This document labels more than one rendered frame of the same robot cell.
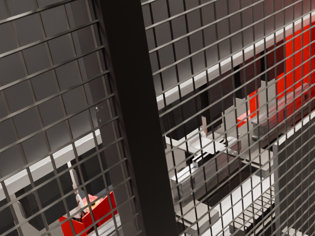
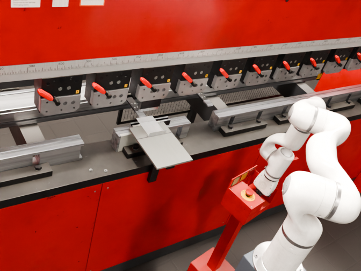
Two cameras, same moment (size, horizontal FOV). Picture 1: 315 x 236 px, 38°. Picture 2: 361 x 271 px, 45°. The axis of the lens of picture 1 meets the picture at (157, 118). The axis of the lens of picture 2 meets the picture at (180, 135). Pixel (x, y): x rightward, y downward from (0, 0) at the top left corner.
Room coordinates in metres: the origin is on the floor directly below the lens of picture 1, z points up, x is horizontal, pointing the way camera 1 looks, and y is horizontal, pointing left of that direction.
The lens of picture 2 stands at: (3.21, -0.11, 2.21)
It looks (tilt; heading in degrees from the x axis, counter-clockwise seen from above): 38 degrees down; 178
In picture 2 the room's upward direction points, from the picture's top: 18 degrees clockwise
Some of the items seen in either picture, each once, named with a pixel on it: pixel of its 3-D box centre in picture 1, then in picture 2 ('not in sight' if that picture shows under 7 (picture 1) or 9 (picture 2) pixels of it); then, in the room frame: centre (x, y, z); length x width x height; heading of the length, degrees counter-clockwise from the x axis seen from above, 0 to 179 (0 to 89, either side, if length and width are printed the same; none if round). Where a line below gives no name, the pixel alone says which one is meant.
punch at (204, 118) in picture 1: (212, 121); (150, 101); (1.65, -0.22, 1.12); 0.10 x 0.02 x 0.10; 131
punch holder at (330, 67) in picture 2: not in sight; (333, 57); (0.88, 0.67, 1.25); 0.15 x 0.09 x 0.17; 131
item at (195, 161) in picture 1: (210, 152); (150, 123); (1.63, -0.20, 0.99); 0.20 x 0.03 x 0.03; 131
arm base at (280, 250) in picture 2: not in sight; (287, 250); (2.22, 0.40, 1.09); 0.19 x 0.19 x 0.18
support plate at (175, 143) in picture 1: (189, 137); (160, 144); (1.76, -0.12, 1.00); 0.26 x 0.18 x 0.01; 41
